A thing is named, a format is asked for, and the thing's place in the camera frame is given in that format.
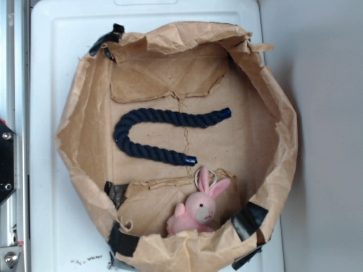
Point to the pink plush bunny toy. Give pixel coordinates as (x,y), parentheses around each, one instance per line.
(200,207)

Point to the brown paper lined bin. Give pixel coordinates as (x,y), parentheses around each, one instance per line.
(196,68)

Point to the black metal bracket plate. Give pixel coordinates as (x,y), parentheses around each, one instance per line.
(7,159)

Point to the white plastic tray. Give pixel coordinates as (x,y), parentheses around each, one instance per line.
(63,237)

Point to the aluminium frame rail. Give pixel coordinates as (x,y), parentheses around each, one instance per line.
(15,47)

